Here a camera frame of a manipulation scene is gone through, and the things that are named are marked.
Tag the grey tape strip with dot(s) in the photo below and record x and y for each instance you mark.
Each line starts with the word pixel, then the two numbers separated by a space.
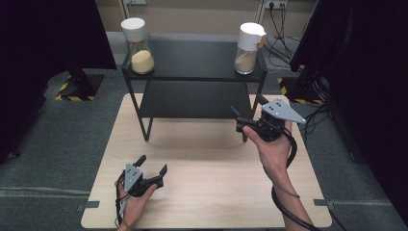
pixel 88 205
pixel 324 203

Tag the person's right hand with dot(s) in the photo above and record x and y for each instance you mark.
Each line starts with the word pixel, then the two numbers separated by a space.
pixel 274 154

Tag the dark curtain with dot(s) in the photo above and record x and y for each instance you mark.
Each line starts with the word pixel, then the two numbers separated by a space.
pixel 369 80
pixel 48 48

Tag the white frame post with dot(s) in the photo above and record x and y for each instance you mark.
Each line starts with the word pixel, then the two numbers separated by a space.
pixel 125 9
pixel 260 11

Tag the stand base with striped tape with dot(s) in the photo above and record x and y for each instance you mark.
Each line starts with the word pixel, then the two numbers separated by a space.
pixel 300 91
pixel 80 86

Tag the person's left hand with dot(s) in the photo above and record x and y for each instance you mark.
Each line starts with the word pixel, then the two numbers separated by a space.
pixel 134 207

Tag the white wall power socket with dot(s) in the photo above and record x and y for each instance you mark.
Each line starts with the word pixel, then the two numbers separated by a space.
pixel 275 4

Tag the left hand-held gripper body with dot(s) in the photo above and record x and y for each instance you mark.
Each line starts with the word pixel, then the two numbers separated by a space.
pixel 133 178

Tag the black two-tier shelf rack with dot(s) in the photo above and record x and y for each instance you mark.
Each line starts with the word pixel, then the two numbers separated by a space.
pixel 195 64

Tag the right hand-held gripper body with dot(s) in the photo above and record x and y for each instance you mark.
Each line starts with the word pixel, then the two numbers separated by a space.
pixel 275 115

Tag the glass jar with spouted lid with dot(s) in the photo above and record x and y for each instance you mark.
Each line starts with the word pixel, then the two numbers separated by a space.
pixel 248 48

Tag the white wall box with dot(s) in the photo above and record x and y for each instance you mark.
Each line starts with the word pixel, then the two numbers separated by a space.
pixel 136 1

